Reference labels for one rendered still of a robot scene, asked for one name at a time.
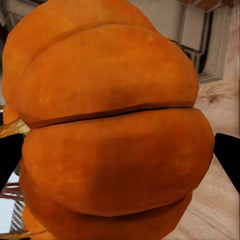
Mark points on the wood fireplace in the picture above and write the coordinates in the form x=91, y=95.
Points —
x=202, y=36

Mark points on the pumpkin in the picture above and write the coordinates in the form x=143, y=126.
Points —
x=113, y=145
x=35, y=230

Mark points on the door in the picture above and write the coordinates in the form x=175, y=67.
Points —
x=12, y=203

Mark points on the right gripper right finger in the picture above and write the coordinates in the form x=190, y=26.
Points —
x=227, y=150

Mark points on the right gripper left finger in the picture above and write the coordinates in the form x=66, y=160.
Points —
x=10, y=155

